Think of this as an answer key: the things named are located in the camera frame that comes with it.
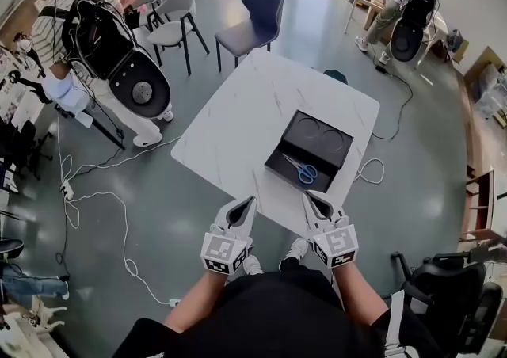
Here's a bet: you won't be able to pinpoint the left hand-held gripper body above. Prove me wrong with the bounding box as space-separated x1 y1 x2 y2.
200 224 255 276

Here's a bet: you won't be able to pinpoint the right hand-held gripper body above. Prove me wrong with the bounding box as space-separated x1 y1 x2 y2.
311 215 360 269

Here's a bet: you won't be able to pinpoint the blue-handled scissors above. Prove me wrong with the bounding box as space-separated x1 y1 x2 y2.
281 153 318 185

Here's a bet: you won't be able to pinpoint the black box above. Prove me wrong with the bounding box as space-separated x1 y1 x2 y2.
264 109 355 194

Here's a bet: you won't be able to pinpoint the person's left forearm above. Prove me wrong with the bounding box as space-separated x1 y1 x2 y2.
162 268 229 333

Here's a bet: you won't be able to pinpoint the person's right forearm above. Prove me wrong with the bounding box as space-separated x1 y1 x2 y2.
331 265 389 328

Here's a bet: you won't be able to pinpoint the person's left white shoe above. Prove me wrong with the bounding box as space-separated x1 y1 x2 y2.
242 255 263 276

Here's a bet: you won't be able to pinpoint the person's white shoe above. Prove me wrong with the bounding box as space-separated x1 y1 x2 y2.
242 255 263 276
283 238 309 262

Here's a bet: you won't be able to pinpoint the person's right white shoe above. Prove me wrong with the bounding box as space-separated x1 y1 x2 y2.
283 238 309 262

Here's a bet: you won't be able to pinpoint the person's black clothing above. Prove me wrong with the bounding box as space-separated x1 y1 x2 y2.
112 263 444 358

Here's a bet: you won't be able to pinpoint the white marble table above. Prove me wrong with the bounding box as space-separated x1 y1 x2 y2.
170 48 381 238

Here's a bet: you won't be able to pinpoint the black mesh office chair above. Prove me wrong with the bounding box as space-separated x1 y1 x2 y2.
390 251 504 358

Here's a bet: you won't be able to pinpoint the dark teal stool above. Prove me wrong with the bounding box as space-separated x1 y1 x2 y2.
322 69 349 86

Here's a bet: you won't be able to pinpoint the brown wooden stand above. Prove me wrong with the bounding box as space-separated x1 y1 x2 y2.
459 168 496 242

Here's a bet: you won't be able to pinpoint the white animal figurine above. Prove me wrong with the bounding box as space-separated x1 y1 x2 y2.
31 303 68 329

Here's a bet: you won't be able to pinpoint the table with pale blue cloth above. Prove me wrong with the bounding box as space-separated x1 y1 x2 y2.
41 70 126 151

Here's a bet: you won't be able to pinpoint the grey bag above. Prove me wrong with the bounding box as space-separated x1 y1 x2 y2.
445 29 471 64

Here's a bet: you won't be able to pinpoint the black backpack rig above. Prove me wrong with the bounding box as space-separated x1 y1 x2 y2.
61 0 172 119
390 0 439 63

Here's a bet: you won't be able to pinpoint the dark blue chair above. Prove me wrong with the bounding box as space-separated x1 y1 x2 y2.
214 0 285 72

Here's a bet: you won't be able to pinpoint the black stool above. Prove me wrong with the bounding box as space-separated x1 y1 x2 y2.
0 237 25 261

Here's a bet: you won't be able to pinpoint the looped white cable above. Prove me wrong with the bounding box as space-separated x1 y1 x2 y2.
353 157 386 185

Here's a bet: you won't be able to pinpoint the long white cable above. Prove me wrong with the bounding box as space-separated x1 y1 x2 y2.
59 189 175 306

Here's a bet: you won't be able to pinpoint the white strap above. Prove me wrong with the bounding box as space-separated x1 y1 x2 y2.
383 288 409 358

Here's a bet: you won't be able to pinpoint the black floor cable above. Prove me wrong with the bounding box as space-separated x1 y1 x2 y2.
370 65 414 140

